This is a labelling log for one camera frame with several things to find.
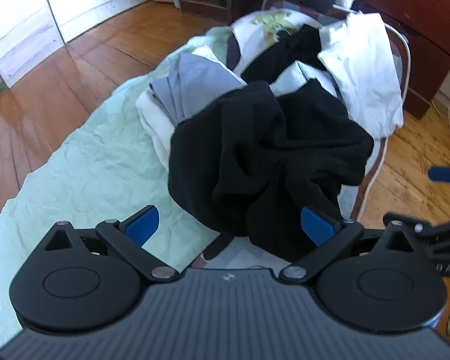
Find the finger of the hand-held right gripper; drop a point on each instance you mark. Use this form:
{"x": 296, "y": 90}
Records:
{"x": 446, "y": 174}
{"x": 420, "y": 228}

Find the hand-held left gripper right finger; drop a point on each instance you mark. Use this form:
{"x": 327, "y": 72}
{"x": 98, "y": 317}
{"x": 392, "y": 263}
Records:
{"x": 317, "y": 228}

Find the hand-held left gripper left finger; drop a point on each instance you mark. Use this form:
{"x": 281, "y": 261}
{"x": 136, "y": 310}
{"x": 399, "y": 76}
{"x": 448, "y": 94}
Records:
{"x": 142, "y": 225}

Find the large black garment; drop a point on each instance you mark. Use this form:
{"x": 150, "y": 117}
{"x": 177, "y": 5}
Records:
{"x": 270, "y": 165}

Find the light green quilted blanket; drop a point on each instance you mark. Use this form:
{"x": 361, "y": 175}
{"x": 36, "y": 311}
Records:
{"x": 78, "y": 180}

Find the white cloth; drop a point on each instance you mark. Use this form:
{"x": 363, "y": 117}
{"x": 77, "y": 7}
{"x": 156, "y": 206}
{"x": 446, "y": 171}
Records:
{"x": 153, "y": 120}

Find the white shirt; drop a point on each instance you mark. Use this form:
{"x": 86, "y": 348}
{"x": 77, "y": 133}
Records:
{"x": 363, "y": 63}

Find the dark wooden dresser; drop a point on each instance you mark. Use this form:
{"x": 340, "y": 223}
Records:
{"x": 423, "y": 26}

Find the grey-blue shirt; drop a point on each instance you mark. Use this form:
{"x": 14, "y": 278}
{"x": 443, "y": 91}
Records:
{"x": 195, "y": 82}

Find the pale blue shirt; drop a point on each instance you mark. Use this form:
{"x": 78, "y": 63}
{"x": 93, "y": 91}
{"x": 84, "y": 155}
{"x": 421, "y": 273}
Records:
{"x": 296, "y": 77}

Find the small black garment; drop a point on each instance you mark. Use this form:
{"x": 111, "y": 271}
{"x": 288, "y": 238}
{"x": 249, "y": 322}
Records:
{"x": 285, "y": 56}

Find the small green object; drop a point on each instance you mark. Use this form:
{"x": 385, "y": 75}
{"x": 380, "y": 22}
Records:
{"x": 0, "y": 88}

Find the white printed t-shirt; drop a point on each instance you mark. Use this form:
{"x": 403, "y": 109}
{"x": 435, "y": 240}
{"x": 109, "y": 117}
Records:
{"x": 262, "y": 26}

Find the white wardrobe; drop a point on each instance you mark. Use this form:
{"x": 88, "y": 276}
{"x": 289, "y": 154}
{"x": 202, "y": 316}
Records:
{"x": 78, "y": 0}

